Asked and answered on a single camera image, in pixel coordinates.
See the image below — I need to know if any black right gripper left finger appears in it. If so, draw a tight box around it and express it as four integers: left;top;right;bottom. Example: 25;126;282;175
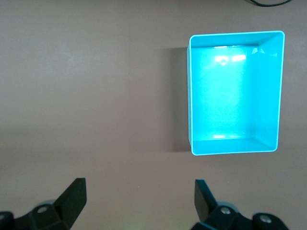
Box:
0;177;87;230

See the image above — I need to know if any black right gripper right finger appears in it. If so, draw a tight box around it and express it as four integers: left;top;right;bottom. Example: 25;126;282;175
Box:
190;179;288;230

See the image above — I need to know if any cyan plastic storage bin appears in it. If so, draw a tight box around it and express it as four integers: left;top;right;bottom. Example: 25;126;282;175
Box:
186;30;285;156

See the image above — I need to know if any long black looping cable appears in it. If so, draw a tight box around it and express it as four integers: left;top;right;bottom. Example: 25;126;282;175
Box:
247;0;292;7

